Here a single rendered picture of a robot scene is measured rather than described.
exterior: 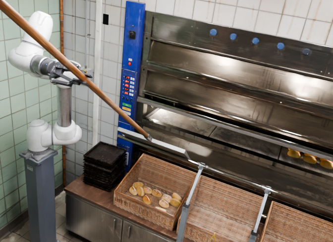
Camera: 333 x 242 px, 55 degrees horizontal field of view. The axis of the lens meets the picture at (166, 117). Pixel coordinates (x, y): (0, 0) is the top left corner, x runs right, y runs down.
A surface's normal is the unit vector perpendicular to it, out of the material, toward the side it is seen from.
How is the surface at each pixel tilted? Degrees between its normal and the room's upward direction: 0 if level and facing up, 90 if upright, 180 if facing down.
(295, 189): 70
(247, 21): 90
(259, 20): 90
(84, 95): 90
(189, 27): 90
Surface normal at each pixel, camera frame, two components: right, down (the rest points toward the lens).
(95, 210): -0.42, 0.35
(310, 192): -0.36, 0.02
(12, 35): 0.90, 0.29
